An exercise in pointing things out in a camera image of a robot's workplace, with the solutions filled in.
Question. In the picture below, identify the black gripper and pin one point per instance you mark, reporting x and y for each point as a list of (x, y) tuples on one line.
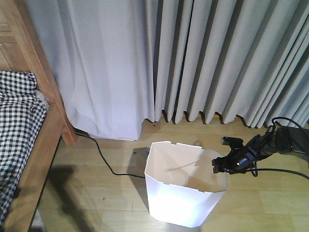
[(237, 161)]

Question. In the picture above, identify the wooden bed frame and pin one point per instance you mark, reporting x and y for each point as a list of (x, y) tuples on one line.
[(21, 51)]

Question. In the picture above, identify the black white checkered bedding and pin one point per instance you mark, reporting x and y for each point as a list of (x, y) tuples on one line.
[(22, 113)]

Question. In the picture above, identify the grey pleated curtain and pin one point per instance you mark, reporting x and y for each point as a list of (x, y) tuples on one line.
[(246, 58)]

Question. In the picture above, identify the gripper mounted camera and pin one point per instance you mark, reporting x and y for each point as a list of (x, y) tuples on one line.
[(234, 143)]

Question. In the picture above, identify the white plastic trash bin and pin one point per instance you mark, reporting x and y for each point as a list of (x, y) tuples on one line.
[(181, 186)]

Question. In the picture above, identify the white sheer curtain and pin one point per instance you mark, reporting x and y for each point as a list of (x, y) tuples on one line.
[(98, 55)]

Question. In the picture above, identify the floor power socket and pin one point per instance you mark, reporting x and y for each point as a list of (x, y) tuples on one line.
[(141, 152)]

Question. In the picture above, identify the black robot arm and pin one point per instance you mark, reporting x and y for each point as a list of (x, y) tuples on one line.
[(285, 140)]

